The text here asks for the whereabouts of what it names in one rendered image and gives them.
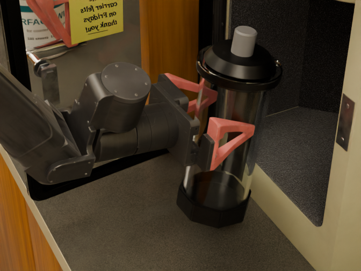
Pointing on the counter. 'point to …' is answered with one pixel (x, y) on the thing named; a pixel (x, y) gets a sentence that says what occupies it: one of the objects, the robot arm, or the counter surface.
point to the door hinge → (219, 20)
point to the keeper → (345, 122)
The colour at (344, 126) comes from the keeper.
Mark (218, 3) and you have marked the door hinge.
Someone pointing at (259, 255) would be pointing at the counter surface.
